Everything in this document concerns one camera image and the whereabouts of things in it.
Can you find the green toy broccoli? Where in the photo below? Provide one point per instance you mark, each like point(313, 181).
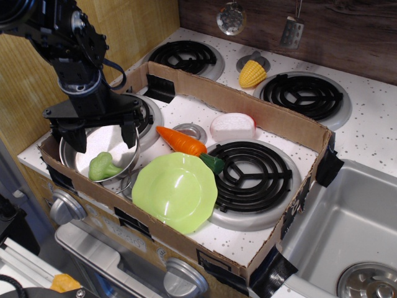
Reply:
point(101, 167)

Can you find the back right black burner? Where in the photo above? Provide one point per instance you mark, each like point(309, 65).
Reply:
point(313, 95)

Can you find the yellow toy corn cob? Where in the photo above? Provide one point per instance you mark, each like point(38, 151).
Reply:
point(252, 74)

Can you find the black burner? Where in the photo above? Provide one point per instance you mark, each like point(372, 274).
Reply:
point(152, 117)
point(196, 58)
point(255, 186)
point(313, 95)

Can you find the white toy cheese wedge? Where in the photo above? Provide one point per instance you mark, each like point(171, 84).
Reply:
point(232, 126)

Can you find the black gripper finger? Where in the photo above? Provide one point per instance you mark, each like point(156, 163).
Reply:
point(129, 134)
point(76, 139)

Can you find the grey metal sink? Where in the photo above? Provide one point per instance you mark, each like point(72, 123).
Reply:
point(350, 221)

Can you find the front right black burner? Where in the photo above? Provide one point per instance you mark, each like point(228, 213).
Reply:
point(255, 186)

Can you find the front left black burner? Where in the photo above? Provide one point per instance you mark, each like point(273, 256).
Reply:
point(152, 117)

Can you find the small steel pot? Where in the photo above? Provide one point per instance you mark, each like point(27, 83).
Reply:
point(103, 139)

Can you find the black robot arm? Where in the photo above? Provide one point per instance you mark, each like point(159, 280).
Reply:
point(61, 33)

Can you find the grey stovetop knob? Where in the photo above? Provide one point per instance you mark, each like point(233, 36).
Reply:
point(254, 56)

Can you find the left silver stove knob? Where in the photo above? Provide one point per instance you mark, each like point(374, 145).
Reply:
point(66, 208)

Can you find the brown cardboard fence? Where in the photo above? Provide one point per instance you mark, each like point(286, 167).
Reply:
point(267, 269)

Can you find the right silver stove knob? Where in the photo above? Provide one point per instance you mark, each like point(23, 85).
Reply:
point(182, 280)

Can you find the orange toy carrot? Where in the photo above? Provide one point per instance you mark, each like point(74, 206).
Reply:
point(183, 143)

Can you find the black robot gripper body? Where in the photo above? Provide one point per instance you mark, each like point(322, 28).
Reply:
point(93, 105)

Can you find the orange object at bottom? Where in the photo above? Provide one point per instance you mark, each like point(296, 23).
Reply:
point(63, 283)

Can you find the light green plastic plate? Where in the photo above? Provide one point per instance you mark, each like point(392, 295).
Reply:
point(178, 189)

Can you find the silver stove knob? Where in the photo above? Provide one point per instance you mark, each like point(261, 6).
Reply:
point(66, 208)
point(182, 280)

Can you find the silver oven door handle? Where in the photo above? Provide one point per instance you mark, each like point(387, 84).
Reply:
point(113, 271)

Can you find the back left black burner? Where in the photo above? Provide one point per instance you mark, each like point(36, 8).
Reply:
point(196, 58)

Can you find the hanging steel spatula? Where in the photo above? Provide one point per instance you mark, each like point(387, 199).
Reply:
point(293, 30)

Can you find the steel sink drain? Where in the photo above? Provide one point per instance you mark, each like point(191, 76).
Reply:
point(367, 279)

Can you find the hanging steel strainer ladle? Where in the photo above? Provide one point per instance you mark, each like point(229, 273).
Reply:
point(231, 18)

